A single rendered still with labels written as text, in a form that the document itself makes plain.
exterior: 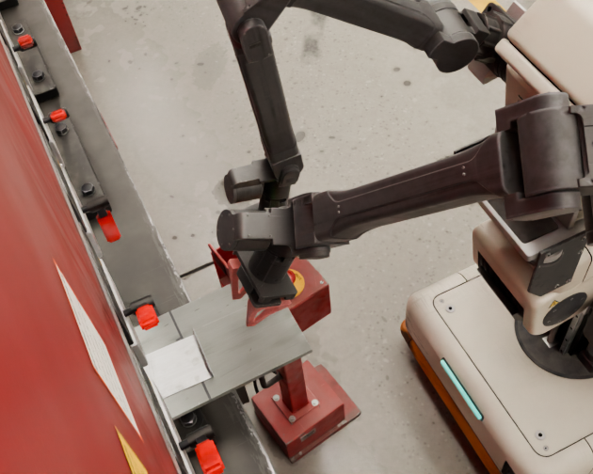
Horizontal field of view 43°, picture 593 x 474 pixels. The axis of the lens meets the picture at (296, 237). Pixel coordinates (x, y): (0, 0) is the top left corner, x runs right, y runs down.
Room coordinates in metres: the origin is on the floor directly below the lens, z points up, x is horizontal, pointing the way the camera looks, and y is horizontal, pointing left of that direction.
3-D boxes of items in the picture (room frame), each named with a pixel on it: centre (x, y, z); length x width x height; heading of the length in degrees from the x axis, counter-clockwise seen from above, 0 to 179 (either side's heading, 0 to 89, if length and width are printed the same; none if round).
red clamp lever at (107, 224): (0.72, 0.29, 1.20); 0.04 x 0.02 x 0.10; 110
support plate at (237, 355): (0.60, 0.15, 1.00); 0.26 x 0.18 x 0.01; 110
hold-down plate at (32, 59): (1.52, 0.59, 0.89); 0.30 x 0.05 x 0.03; 20
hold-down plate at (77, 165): (1.14, 0.45, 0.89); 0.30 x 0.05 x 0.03; 20
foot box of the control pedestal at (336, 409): (0.89, 0.04, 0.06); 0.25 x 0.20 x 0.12; 119
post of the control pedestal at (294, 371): (0.87, 0.06, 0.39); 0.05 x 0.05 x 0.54; 29
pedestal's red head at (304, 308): (0.87, 0.06, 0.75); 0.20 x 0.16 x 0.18; 29
